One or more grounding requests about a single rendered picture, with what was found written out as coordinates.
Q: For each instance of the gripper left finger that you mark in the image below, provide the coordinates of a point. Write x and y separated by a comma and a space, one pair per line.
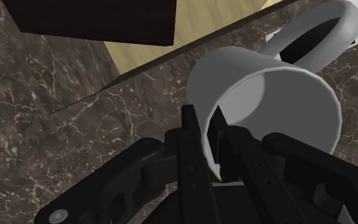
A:
191, 161

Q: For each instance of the white mug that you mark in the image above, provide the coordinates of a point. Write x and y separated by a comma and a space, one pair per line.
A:
278, 93

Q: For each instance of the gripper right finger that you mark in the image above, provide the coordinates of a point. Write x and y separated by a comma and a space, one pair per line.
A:
259, 173

